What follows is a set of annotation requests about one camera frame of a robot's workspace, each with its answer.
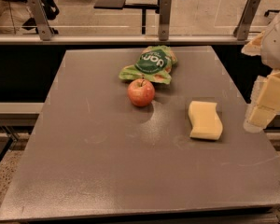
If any middle metal rail bracket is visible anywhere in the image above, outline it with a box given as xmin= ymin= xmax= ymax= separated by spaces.
xmin=158 ymin=0 xmax=172 ymax=41

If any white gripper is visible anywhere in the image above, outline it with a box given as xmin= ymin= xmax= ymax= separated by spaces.
xmin=244 ymin=70 xmax=280 ymax=129

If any red apple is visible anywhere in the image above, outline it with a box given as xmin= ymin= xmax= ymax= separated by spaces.
xmin=127 ymin=78 xmax=155 ymax=107

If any right metal rail bracket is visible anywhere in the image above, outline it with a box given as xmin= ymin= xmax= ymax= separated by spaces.
xmin=233 ymin=0 xmax=260 ymax=41

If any metal guard rail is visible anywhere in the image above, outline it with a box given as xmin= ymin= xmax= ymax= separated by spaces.
xmin=0 ymin=34 xmax=256 ymax=46

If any seated person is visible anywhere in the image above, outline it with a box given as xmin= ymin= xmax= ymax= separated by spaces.
xmin=0 ymin=0 xmax=59 ymax=34

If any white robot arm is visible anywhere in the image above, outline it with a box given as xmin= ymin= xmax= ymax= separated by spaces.
xmin=242 ymin=12 xmax=280 ymax=133

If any left metal rail bracket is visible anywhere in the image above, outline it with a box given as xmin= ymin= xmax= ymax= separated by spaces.
xmin=27 ymin=0 xmax=53 ymax=41

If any green snack bag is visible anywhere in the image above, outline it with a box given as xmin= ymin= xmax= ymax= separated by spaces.
xmin=119 ymin=45 xmax=177 ymax=85

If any metal rail bracket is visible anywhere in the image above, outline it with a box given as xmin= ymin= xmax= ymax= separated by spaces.
xmin=233 ymin=0 xmax=260 ymax=41
xmin=158 ymin=0 xmax=172 ymax=41
xmin=27 ymin=0 xmax=53 ymax=41

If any yellow sponge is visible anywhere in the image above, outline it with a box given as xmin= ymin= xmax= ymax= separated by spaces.
xmin=189 ymin=101 xmax=223 ymax=140

